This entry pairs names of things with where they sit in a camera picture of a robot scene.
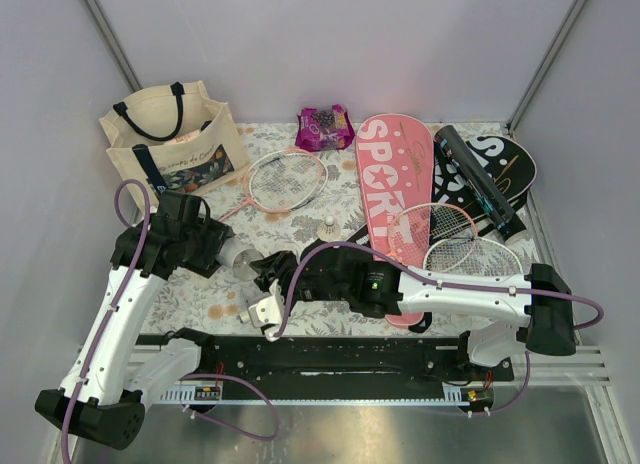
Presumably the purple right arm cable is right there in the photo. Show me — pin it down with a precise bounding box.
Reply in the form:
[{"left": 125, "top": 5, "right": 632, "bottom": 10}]
[{"left": 272, "top": 241, "right": 606, "bottom": 420}]

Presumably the pink white racket right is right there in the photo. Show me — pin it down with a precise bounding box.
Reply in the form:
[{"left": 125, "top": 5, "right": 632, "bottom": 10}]
[{"left": 369, "top": 203, "right": 478, "bottom": 272}]

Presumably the white cable duct strip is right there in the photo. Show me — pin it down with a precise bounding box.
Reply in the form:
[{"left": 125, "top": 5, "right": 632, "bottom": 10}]
[{"left": 157, "top": 380, "right": 493, "bottom": 407}]

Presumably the pink racket cover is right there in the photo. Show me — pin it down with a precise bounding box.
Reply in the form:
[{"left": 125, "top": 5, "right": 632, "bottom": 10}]
[{"left": 353, "top": 113, "right": 434, "bottom": 328}]

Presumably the pink frame badminton racket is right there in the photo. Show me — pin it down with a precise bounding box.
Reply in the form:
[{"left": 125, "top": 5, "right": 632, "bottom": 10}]
[{"left": 220, "top": 148, "right": 329, "bottom": 221}]

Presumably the black racket cover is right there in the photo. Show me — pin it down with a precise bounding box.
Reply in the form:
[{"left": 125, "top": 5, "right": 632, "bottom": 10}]
[{"left": 432, "top": 135, "right": 537, "bottom": 224}]

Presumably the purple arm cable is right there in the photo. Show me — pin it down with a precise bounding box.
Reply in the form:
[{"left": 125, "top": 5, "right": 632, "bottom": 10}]
[
  {"left": 272, "top": 241, "right": 606, "bottom": 420},
  {"left": 62, "top": 179, "right": 279, "bottom": 463}
]

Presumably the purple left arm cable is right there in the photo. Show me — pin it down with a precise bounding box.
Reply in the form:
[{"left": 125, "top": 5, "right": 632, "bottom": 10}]
[{"left": 62, "top": 179, "right": 279, "bottom": 463}]

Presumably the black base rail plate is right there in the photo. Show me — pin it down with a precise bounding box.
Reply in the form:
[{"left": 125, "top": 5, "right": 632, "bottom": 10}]
[{"left": 132, "top": 329, "right": 514, "bottom": 393}]

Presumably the white frame racket black handle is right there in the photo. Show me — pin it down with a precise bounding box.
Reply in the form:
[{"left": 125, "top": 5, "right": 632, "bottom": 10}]
[{"left": 423, "top": 237, "right": 523, "bottom": 276}]

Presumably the floral patterned table mat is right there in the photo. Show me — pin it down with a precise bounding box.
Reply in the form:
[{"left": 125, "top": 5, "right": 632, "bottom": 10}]
[{"left": 130, "top": 121, "right": 561, "bottom": 338}]

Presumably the black shuttlecock tube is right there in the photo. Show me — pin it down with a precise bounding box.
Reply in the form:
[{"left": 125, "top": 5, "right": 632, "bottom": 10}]
[{"left": 435, "top": 125, "right": 526, "bottom": 244}]

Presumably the white shuttlecock mid table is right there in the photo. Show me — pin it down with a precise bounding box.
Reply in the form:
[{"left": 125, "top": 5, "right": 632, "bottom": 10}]
[{"left": 317, "top": 215, "right": 342, "bottom": 242}]

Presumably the white shuttlecock tube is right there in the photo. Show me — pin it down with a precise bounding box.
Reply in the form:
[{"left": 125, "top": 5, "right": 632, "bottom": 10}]
[{"left": 216, "top": 238, "right": 264, "bottom": 281}]

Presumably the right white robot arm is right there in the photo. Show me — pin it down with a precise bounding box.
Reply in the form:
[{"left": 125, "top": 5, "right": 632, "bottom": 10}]
[{"left": 250, "top": 241, "right": 576, "bottom": 380}]

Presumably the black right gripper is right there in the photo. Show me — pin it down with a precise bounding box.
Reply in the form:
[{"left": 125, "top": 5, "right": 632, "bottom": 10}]
[{"left": 250, "top": 250, "right": 350, "bottom": 311}]

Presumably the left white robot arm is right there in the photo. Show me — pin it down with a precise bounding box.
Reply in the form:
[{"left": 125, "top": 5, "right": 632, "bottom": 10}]
[{"left": 35, "top": 191, "right": 234, "bottom": 450}]

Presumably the beige canvas tote bag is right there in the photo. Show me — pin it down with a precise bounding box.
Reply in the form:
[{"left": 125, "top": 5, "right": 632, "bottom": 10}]
[{"left": 99, "top": 81, "right": 251, "bottom": 206}]

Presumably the purple snack packet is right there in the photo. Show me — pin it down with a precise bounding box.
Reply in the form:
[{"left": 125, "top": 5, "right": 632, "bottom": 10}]
[{"left": 295, "top": 105, "right": 355, "bottom": 152}]

